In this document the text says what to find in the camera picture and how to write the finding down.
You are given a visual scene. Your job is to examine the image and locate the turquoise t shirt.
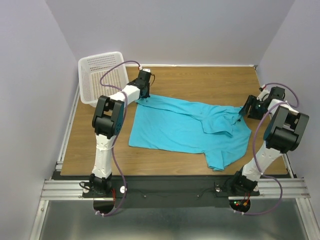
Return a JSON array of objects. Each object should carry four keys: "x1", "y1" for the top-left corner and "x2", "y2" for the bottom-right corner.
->
[{"x1": 128, "y1": 95, "x2": 252, "y2": 171}]

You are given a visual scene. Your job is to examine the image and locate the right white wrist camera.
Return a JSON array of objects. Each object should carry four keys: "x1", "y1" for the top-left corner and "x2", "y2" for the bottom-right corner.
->
[{"x1": 256, "y1": 84, "x2": 270, "y2": 102}]

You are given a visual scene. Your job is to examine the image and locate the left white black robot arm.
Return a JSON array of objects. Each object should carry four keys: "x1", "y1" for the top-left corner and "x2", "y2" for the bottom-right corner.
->
[{"x1": 83, "y1": 68, "x2": 153, "y2": 195}]

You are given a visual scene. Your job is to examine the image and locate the aluminium frame rail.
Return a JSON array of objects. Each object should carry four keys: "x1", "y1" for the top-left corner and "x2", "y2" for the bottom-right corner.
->
[{"x1": 29, "y1": 65, "x2": 87, "y2": 240}]

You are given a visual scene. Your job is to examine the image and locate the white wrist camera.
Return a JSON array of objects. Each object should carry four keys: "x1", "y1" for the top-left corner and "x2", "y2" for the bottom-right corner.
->
[
  {"x1": 256, "y1": 84, "x2": 270, "y2": 102},
  {"x1": 138, "y1": 66, "x2": 151, "y2": 73}
]

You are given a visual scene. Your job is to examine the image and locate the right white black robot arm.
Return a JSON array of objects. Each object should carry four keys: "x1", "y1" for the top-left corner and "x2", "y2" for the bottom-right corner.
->
[{"x1": 229, "y1": 83, "x2": 310, "y2": 195}]

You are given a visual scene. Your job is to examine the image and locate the white plastic perforated basket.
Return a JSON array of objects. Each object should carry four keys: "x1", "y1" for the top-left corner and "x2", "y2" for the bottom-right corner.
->
[{"x1": 78, "y1": 51, "x2": 129, "y2": 107}]

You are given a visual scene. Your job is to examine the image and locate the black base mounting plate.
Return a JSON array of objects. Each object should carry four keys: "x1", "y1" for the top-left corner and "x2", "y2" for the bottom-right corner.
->
[{"x1": 80, "y1": 175, "x2": 259, "y2": 209}]

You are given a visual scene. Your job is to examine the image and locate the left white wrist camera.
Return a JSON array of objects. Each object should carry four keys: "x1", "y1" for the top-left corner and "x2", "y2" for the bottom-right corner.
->
[{"x1": 138, "y1": 66, "x2": 151, "y2": 73}]

